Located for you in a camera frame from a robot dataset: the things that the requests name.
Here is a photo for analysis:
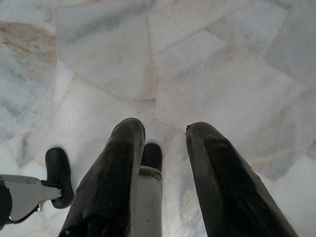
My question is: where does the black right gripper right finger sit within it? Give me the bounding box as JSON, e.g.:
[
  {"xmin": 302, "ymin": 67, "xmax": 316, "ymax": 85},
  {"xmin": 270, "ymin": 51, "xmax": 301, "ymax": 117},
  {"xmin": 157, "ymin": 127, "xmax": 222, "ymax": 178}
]
[{"xmin": 185, "ymin": 121, "xmax": 299, "ymax": 237}]

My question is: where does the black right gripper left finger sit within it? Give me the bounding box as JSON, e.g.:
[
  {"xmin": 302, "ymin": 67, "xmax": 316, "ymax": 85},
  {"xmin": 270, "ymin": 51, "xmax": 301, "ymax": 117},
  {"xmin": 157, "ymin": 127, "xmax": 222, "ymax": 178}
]
[{"xmin": 58, "ymin": 118, "xmax": 146, "ymax": 237}]

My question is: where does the grey robot right leg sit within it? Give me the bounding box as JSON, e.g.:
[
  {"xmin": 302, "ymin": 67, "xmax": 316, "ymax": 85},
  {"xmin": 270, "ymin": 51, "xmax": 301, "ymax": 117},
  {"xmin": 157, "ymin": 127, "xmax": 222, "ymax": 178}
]
[{"xmin": 133, "ymin": 165, "xmax": 163, "ymax": 237}]

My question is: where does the black robot right foot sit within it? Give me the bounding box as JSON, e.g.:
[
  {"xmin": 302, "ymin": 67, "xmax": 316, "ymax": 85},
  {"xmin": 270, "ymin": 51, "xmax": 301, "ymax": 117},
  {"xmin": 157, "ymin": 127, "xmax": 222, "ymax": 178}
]
[{"xmin": 141, "ymin": 143, "xmax": 163, "ymax": 172}]

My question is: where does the black robot foot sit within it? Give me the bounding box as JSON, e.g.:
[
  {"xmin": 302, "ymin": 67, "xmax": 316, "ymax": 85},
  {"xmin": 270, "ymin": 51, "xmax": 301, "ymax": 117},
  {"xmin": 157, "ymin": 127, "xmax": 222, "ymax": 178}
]
[
  {"xmin": 141, "ymin": 143, "xmax": 163, "ymax": 172},
  {"xmin": 45, "ymin": 147, "xmax": 75, "ymax": 209}
]

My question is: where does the black robot left foot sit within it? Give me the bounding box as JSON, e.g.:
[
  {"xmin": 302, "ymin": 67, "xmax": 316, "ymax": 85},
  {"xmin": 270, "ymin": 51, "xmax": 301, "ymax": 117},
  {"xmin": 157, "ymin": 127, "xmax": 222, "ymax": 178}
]
[{"xmin": 45, "ymin": 147, "xmax": 75, "ymax": 209}]

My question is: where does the silver robot left leg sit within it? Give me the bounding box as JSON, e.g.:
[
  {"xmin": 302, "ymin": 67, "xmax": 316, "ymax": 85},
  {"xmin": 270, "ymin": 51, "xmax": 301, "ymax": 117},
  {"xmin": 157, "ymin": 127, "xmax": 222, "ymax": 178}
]
[{"xmin": 0, "ymin": 174, "xmax": 62, "ymax": 222}]

